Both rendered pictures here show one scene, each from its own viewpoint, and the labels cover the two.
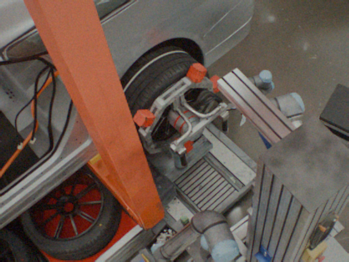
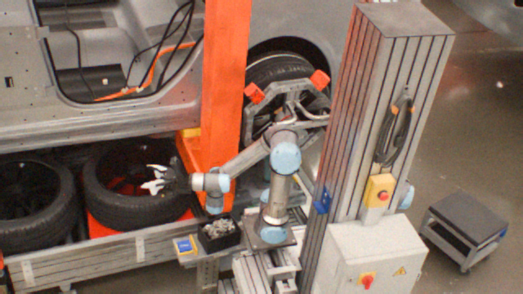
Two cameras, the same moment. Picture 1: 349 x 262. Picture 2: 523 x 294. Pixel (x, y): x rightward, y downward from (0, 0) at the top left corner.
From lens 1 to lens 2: 1.33 m
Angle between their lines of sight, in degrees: 22
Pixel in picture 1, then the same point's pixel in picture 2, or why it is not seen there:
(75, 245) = (126, 202)
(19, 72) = (157, 36)
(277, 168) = (368, 11)
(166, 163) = (253, 191)
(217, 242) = (281, 141)
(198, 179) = not seen: hidden behind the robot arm
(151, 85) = (274, 69)
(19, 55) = not seen: outside the picture
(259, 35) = not seen: hidden behind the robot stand
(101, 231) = (160, 201)
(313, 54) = (442, 175)
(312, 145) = (408, 11)
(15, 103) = (137, 67)
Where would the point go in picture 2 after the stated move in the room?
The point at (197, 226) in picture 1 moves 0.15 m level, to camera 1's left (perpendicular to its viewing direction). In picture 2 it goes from (267, 135) to (231, 129)
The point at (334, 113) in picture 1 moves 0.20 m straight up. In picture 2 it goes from (446, 208) to (456, 185)
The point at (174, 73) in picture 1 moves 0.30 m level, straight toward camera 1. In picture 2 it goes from (298, 68) to (290, 95)
